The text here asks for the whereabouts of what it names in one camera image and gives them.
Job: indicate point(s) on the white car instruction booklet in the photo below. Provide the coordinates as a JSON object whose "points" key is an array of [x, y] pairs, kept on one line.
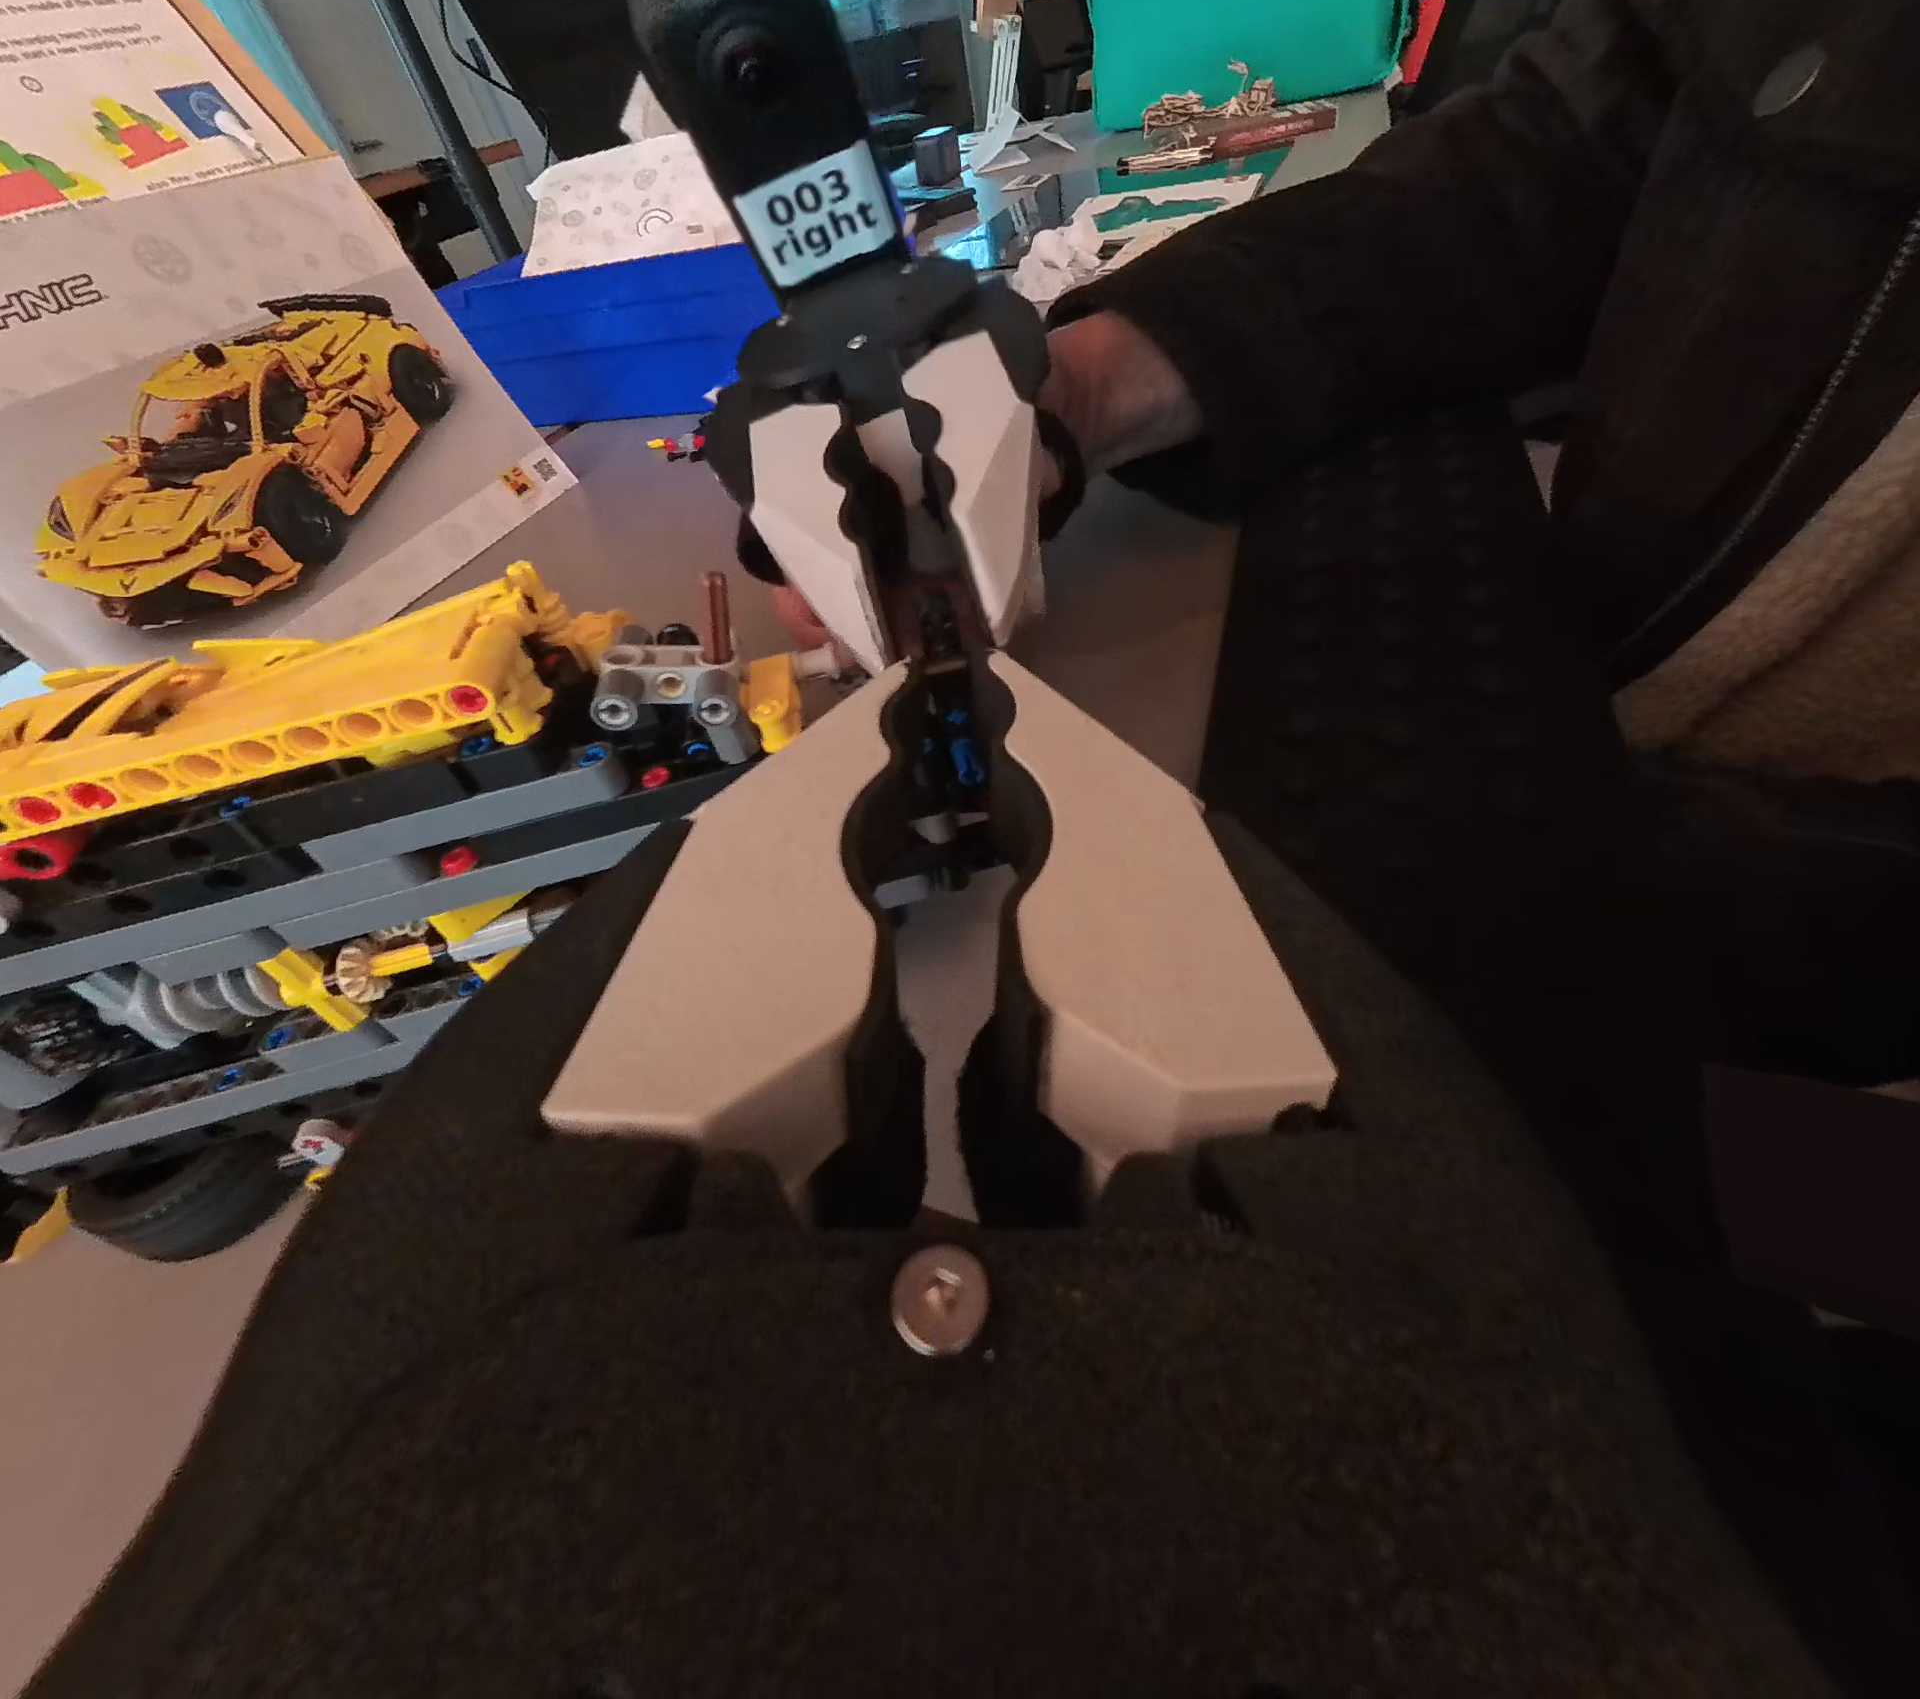
{"points": [[451, 453]]}

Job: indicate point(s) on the black grey brick assembly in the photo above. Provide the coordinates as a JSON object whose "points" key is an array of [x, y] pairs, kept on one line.
{"points": [[953, 739]]}

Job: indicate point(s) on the grey metal post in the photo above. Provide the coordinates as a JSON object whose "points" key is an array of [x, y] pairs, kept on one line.
{"points": [[391, 4]]}

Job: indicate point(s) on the orange striped safety cone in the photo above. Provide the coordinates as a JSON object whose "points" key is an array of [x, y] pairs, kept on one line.
{"points": [[1422, 17]]}

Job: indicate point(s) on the black fabric panel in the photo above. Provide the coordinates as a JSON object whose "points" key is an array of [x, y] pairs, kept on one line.
{"points": [[554, 47]]}

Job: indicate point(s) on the small black cylinder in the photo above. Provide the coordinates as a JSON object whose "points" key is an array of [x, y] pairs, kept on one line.
{"points": [[938, 153]]}

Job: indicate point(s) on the blue plastic bin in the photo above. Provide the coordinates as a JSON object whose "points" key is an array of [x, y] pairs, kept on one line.
{"points": [[600, 341]]}

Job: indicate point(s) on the person's black jacket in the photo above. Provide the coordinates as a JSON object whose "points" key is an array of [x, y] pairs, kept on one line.
{"points": [[1771, 377]]}

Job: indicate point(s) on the crumpled white paper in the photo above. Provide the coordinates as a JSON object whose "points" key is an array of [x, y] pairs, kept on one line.
{"points": [[1058, 257]]}

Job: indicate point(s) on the white printed paper sheets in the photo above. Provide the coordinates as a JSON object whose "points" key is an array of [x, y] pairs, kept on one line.
{"points": [[615, 205]]}

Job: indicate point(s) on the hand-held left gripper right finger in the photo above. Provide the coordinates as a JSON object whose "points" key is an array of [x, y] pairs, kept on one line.
{"points": [[1170, 963]]}

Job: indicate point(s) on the scatter of red black bricks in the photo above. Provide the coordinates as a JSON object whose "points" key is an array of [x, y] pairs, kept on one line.
{"points": [[680, 443]]}

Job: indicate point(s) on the wooden gear model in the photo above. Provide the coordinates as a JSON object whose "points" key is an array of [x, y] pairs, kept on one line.
{"points": [[1214, 115]]}

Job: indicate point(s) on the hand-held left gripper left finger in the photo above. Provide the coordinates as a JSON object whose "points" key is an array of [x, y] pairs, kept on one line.
{"points": [[720, 979]]}

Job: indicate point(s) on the black dimpled mat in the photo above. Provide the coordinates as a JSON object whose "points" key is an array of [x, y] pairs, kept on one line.
{"points": [[1395, 679]]}

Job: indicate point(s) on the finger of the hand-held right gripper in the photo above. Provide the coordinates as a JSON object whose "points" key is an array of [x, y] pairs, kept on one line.
{"points": [[999, 483], [802, 497]]}

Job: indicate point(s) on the colourful printed board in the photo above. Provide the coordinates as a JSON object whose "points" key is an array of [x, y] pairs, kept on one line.
{"points": [[91, 47]]}

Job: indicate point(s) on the yellow toy brick car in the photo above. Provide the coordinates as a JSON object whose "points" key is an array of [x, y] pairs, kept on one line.
{"points": [[301, 709]]}

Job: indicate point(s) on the person's right hand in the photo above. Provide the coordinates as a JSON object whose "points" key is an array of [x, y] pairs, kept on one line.
{"points": [[1118, 393]]}

